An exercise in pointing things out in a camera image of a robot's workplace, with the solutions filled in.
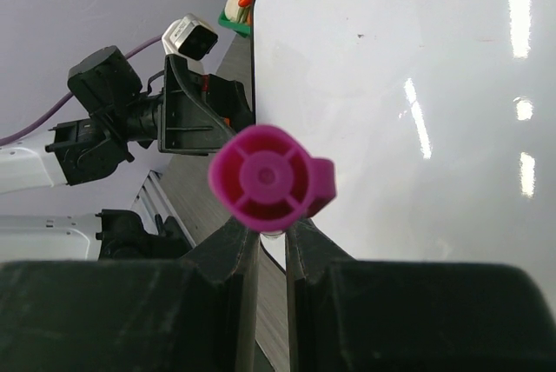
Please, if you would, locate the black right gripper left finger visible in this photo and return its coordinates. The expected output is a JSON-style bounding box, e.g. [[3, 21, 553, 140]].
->
[[1, 219, 260, 371]]

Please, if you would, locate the white marker with purple cap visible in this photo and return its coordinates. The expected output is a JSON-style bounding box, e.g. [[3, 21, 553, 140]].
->
[[208, 125, 336, 233]]

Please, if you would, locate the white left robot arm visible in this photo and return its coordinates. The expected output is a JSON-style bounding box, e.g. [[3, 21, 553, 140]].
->
[[1, 46, 254, 262]]

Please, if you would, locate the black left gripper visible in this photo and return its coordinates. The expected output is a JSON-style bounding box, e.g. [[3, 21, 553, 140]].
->
[[127, 55, 255, 156]]

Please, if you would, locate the white whiteboard with black frame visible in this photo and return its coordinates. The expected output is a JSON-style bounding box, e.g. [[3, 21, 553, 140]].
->
[[250, 0, 556, 269]]

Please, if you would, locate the white green toy leek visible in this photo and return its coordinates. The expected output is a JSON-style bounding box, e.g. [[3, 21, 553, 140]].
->
[[224, 0, 251, 26]]

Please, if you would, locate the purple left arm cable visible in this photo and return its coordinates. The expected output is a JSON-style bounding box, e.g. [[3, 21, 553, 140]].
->
[[0, 35, 164, 147]]

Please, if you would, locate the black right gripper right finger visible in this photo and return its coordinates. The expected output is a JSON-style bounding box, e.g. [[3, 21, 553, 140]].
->
[[286, 219, 555, 371]]

